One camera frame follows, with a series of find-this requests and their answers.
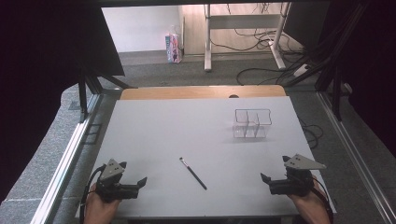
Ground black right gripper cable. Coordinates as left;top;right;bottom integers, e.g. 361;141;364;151
311;178;334;224

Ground black metal stand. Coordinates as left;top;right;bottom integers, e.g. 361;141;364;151
78;66;135;124
283;3;372;122

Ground white desk frame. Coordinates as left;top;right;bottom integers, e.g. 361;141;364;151
204;3;292;73

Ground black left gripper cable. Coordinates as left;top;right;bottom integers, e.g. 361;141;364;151
79;164;107;224

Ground black floor cables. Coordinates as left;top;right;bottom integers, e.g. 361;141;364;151
209;3;309;87

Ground aluminium rail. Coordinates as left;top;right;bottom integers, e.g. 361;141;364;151
30;92;105;224
316;91;396;224

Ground person's right hand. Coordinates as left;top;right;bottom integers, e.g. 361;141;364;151
288;176;327;210

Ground white power strip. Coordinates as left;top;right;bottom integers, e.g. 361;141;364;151
292;63;312;78

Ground clear plastic organizer box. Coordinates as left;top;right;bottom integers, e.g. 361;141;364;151
232;108;273;139

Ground dark curtain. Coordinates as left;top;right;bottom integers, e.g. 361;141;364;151
326;0;396;158
0;0;126;203

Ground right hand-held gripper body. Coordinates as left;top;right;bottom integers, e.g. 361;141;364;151
269;153;327;198

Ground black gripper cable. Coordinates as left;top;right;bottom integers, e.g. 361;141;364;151
79;164;107;224
311;178;334;224

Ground black cable beside table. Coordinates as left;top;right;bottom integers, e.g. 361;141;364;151
298;117;324;150

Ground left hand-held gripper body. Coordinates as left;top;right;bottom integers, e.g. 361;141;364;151
95;159;139;203

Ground person's left hand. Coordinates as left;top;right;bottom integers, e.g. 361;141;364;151
85;183;122;217

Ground wooden table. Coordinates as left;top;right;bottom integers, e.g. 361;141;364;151
120;85;287;101

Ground colourful printed carton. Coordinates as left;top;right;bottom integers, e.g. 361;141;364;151
164;32;183;64

